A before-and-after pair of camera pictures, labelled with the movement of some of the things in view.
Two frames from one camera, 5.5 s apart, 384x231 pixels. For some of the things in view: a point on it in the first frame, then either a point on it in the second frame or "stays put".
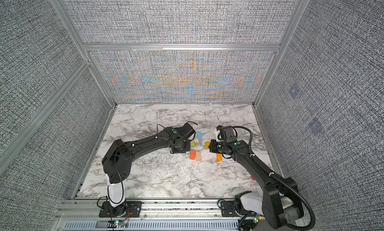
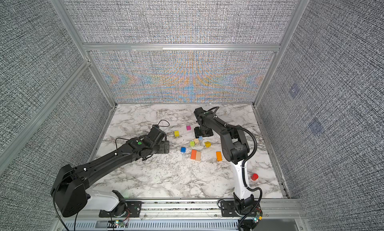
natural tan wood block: [198, 156] stays put
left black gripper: [188, 148] → [163, 149]
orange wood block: [219, 157] stays put
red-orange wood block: [192, 155] stays put
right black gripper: [212, 146] → [197, 133]
